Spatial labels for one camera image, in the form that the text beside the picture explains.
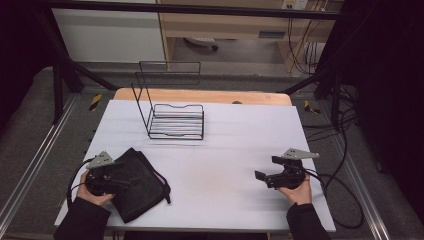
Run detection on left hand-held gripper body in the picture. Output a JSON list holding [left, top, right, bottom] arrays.
[[84, 150, 123, 197]]

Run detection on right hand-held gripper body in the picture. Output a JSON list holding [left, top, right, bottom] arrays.
[[266, 148, 320, 191]]

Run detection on black cloth bag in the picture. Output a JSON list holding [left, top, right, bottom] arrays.
[[109, 147, 172, 224]]

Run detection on person's right hand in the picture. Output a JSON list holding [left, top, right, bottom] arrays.
[[277, 173, 313, 206]]

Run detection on person's left hand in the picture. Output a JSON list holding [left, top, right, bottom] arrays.
[[76, 169, 115, 207]]

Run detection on white table sheet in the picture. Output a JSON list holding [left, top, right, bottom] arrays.
[[54, 99, 337, 234]]

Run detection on wooden table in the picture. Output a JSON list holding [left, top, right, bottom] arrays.
[[113, 87, 293, 107]]

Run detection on white cabinet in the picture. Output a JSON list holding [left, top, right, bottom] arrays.
[[51, 0, 167, 64]]

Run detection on light wooden desk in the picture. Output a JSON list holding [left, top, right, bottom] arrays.
[[156, 0, 344, 73]]

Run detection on white power strip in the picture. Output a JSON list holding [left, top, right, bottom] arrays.
[[183, 36, 220, 52]]

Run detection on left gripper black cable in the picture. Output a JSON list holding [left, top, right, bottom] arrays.
[[66, 157, 96, 208]]

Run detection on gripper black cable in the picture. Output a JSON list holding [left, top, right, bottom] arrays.
[[66, 157, 96, 208], [303, 167, 365, 230]]

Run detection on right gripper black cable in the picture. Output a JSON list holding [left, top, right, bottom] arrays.
[[303, 167, 365, 230]]

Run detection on aluminium floor rail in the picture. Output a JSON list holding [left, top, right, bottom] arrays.
[[0, 94, 79, 228], [328, 126, 393, 240]]

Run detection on bundle of black floor cables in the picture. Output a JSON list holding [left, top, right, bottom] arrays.
[[301, 84, 361, 144]]

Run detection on black wire rack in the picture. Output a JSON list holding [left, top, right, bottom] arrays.
[[130, 60, 205, 141]]

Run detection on hanging desk cables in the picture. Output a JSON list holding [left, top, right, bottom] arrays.
[[287, 16, 323, 76]]

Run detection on white wall socket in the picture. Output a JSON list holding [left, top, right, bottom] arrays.
[[280, 0, 309, 11]]

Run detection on black metal frame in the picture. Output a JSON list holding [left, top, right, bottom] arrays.
[[32, 0, 354, 125]]

